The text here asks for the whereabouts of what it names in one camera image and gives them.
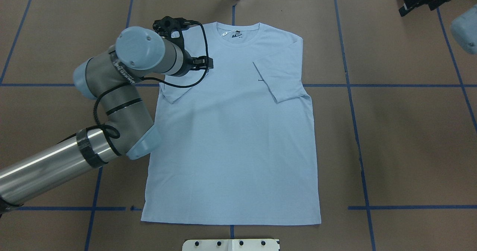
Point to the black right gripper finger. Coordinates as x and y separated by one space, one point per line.
403 11

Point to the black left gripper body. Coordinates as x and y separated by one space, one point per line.
189 63

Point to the brown paper table cover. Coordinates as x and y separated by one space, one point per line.
395 118

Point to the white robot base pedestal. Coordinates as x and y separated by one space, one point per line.
231 245

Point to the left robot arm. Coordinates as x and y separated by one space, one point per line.
122 123

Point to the light blue t-shirt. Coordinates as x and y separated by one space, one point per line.
238 148

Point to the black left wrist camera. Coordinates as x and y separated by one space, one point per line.
169 25

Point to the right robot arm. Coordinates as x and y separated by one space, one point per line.
463 28

